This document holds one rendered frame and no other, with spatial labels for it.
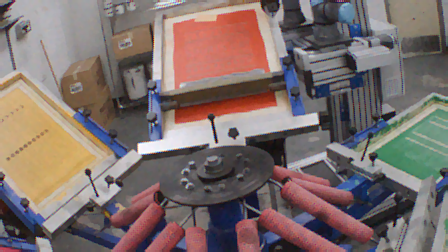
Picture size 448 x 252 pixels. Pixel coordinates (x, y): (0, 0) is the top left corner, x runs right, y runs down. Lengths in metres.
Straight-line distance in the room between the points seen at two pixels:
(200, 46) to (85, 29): 3.88
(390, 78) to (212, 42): 1.19
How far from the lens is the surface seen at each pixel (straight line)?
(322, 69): 2.49
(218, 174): 1.23
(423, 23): 6.40
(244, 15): 2.35
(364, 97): 2.91
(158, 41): 2.29
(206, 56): 2.20
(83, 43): 6.06
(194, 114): 2.01
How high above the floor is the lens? 1.91
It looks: 23 degrees down
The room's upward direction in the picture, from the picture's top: 12 degrees counter-clockwise
